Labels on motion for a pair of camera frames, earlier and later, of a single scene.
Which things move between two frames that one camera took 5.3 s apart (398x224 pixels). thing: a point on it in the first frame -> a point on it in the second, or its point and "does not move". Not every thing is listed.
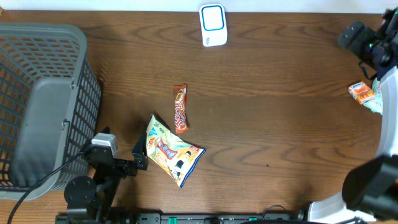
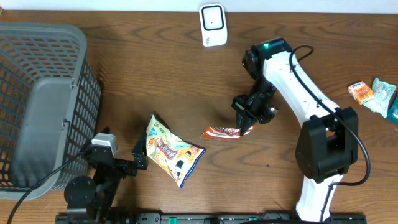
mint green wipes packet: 375,104 does not move
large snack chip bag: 178,158 does not move
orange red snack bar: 180,108 -> 214,132
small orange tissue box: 360,92 does not move
